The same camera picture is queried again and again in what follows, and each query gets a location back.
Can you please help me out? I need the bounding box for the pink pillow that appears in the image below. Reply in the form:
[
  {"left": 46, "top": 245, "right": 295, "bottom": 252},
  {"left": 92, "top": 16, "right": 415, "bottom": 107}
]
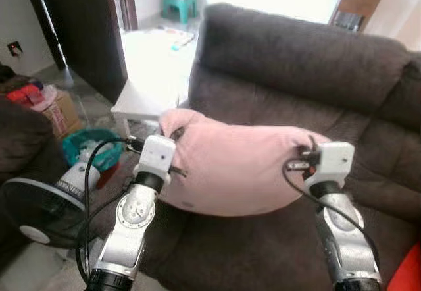
[{"left": 158, "top": 109, "right": 330, "bottom": 217}]

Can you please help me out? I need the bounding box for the dark brown fabric sofa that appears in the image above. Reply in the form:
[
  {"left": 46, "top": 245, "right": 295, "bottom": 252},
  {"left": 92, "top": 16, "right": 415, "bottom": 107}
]
[{"left": 86, "top": 3, "right": 421, "bottom": 291}]

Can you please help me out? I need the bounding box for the black floor fan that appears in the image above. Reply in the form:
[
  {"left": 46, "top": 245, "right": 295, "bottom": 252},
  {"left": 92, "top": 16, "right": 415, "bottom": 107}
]
[{"left": 0, "top": 159, "right": 103, "bottom": 247}]

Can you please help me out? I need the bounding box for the red pillow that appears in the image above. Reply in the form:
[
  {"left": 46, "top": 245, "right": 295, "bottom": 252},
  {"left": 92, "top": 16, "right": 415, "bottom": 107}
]
[{"left": 387, "top": 242, "right": 421, "bottom": 291}]

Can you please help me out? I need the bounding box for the white low table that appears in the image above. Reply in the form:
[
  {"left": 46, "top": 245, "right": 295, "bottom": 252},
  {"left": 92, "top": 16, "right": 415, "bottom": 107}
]
[{"left": 111, "top": 29, "right": 202, "bottom": 138}]

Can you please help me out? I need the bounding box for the teal plastic basket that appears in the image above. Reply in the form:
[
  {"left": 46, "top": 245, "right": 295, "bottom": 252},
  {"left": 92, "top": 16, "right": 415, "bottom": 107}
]
[{"left": 62, "top": 128, "right": 126, "bottom": 173}]

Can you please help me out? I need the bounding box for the cardboard box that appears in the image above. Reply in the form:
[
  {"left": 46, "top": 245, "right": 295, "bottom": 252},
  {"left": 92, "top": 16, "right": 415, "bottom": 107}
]
[{"left": 26, "top": 90, "right": 84, "bottom": 138}]

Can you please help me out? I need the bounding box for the teal plastic stool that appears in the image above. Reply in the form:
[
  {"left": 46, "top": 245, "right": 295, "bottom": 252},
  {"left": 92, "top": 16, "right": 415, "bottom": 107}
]
[{"left": 161, "top": 0, "right": 198, "bottom": 23}]

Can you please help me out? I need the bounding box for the dark brown wooden door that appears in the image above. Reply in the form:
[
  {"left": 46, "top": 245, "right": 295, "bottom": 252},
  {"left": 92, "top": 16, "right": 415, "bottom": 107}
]
[{"left": 23, "top": 0, "right": 139, "bottom": 105}]

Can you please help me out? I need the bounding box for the brown wooden cabinet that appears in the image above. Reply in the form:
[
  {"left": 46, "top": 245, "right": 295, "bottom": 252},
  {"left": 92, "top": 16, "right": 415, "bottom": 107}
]
[{"left": 329, "top": 0, "right": 386, "bottom": 32}]

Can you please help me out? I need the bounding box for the dark brown armchair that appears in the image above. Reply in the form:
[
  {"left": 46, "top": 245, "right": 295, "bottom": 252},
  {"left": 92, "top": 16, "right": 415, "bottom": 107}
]
[{"left": 0, "top": 97, "right": 66, "bottom": 265}]

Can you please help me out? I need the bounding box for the red packet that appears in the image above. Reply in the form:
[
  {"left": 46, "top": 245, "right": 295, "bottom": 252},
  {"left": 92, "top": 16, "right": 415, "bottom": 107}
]
[{"left": 7, "top": 84, "right": 47, "bottom": 107}]

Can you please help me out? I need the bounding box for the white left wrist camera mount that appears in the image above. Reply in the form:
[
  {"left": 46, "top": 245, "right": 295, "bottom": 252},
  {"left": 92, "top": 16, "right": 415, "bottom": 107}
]
[{"left": 135, "top": 135, "right": 177, "bottom": 184}]

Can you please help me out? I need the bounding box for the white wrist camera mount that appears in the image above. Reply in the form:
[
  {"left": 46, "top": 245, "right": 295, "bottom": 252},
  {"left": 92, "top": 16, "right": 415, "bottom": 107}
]
[
  {"left": 308, "top": 142, "right": 356, "bottom": 188},
  {"left": 135, "top": 135, "right": 177, "bottom": 184}
]

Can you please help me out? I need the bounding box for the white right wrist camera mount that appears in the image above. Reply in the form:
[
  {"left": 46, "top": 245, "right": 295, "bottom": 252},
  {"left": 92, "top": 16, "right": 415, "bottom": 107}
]
[{"left": 308, "top": 142, "right": 356, "bottom": 188}]

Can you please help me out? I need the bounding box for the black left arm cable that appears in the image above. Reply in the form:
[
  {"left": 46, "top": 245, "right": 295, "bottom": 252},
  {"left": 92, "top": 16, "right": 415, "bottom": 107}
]
[{"left": 74, "top": 138, "right": 143, "bottom": 285}]

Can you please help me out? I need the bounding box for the black wall socket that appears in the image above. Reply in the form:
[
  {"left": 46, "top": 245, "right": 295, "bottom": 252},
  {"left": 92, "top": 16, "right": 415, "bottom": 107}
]
[{"left": 7, "top": 41, "right": 24, "bottom": 59}]

